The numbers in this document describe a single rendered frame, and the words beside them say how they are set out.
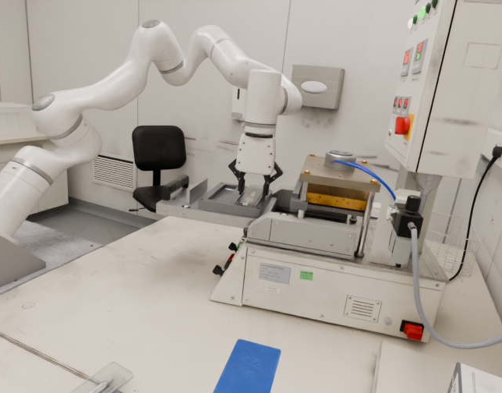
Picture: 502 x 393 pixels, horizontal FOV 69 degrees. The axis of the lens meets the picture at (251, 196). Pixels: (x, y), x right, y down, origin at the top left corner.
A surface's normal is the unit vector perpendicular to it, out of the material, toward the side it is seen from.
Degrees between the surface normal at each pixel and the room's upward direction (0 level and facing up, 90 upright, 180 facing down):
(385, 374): 0
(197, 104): 90
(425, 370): 0
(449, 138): 90
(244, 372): 0
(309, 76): 90
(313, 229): 90
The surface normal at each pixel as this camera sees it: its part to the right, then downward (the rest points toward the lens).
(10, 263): 0.90, 0.21
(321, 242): -0.21, 0.26
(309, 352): 0.10, -0.95
